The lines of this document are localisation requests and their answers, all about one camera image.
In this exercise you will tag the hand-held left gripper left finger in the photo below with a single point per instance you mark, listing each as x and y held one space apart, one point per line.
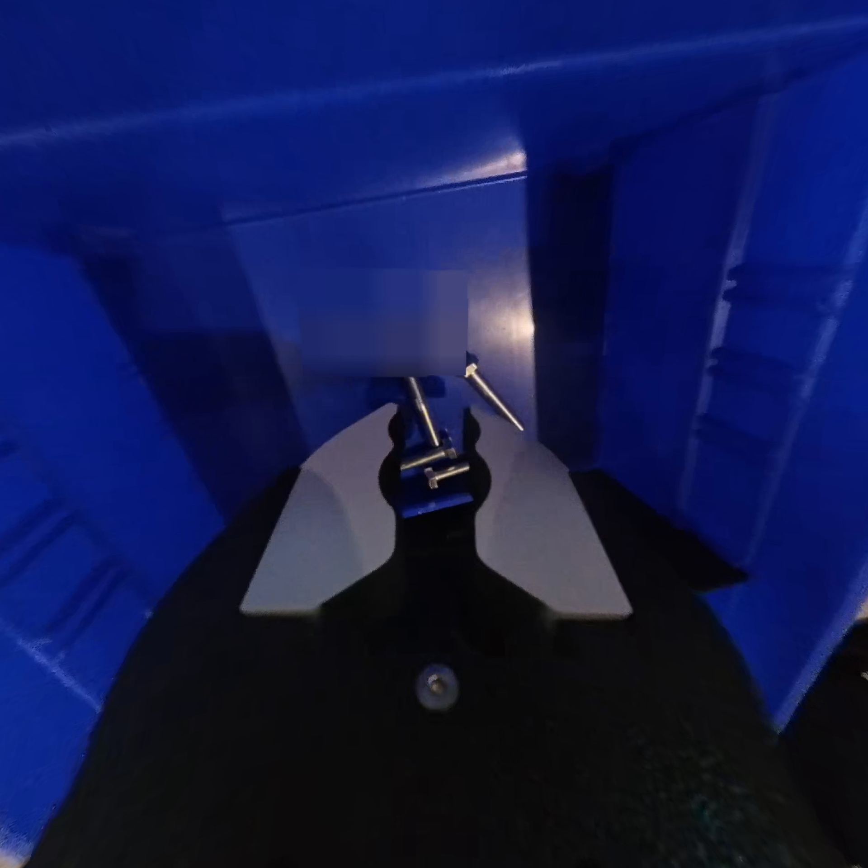
319 529

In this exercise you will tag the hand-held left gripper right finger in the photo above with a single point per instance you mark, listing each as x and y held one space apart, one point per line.
542 536

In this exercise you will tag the silver hex bolt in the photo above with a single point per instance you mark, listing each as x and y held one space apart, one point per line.
493 400
424 460
447 472
422 410

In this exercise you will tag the blue plastic parts bin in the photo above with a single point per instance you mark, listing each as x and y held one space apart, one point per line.
203 102

